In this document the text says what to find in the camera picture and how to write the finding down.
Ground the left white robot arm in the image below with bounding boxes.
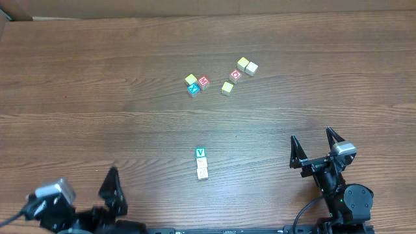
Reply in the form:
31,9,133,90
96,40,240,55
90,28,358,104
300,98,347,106
21,194,148,234

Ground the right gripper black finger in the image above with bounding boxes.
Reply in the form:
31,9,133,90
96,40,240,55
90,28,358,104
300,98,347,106
289,135,308,168
326,127,345,150

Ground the blue T wooden block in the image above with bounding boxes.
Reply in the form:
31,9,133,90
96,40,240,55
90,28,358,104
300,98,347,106
196,157,207,168

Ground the yellow block with drawing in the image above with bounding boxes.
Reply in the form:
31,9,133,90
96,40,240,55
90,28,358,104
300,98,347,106
221,82,234,96

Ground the yellow top wooden block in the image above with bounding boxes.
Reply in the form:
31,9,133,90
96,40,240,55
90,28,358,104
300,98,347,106
185,74,197,86

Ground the far yellow top block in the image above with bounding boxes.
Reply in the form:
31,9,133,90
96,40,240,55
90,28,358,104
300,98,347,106
237,57,250,72

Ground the plain white wooden block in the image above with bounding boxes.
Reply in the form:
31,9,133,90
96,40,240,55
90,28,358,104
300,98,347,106
245,62,259,77

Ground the W wooden block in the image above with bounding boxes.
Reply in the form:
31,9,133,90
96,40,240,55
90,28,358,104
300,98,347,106
196,168,209,180

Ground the red Q wooden block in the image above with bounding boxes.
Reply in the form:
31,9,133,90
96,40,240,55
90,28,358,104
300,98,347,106
229,69,242,84

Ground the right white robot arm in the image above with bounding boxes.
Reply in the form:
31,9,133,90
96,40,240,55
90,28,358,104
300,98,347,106
94,127,374,234

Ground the blue X wooden block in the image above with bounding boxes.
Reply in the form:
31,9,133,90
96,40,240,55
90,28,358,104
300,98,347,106
187,83,200,98

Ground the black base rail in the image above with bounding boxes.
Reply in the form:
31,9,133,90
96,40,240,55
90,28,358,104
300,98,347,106
142,224,374,234

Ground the red M wooden block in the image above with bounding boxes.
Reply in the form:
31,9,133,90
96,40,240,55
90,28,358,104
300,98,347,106
197,75,210,90

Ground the green A wooden block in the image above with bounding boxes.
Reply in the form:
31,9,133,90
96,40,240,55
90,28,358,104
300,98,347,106
195,148,206,158

